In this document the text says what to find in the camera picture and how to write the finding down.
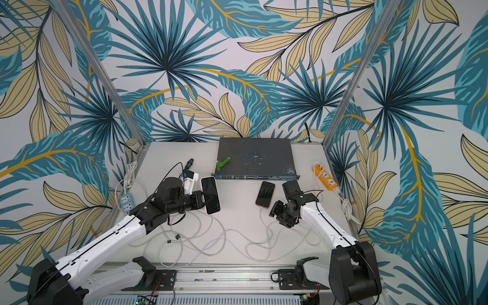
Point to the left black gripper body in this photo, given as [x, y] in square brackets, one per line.
[200, 200]

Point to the dark grey network switch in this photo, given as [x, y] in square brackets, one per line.
[256, 159]

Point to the green black screwdriver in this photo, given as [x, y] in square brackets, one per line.
[188, 165]

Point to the phone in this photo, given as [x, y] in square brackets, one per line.
[210, 195]
[265, 194]

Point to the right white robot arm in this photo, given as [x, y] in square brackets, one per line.
[352, 273]

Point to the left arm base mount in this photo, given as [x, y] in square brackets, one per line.
[157, 280]

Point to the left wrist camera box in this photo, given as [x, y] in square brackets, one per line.
[190, 178]

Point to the green plastic pipe fitting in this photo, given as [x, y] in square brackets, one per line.
[221, 164]

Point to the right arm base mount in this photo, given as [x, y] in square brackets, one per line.
[290, 279]

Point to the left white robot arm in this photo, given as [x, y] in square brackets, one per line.
[73, 279]

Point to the orange power strip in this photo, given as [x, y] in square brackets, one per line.
[324, 177]

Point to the aluminium front rail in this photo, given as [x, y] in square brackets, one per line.
[201, 284]

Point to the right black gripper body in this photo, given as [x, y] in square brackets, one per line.
[280, 212]

